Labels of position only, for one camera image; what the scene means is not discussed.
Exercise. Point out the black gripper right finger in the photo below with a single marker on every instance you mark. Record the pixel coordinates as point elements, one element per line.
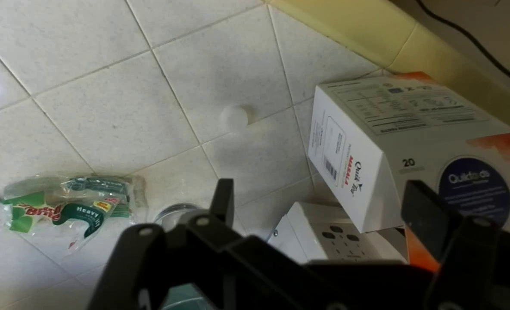
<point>430,224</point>

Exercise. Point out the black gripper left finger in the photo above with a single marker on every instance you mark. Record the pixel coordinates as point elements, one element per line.
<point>223,200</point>

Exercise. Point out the white box with blue circle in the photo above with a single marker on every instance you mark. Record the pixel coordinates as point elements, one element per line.
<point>382,126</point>

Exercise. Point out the clear drinking glass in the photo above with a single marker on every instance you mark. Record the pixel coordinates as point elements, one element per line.
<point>171,214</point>

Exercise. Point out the white microwave oven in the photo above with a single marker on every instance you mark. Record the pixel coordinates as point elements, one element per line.
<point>308,230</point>

